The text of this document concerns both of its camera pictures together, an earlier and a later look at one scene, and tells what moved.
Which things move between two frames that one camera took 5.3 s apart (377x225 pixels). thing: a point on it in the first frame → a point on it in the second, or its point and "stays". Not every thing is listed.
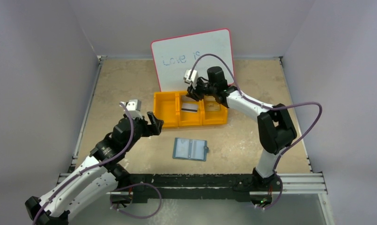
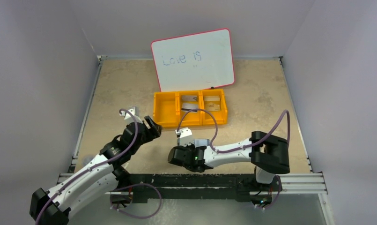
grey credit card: x=184 y=98 stays
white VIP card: x=189 y=107 stays
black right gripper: x=195 y=91 → x=174 y=157
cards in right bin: x=212 y=107 stays
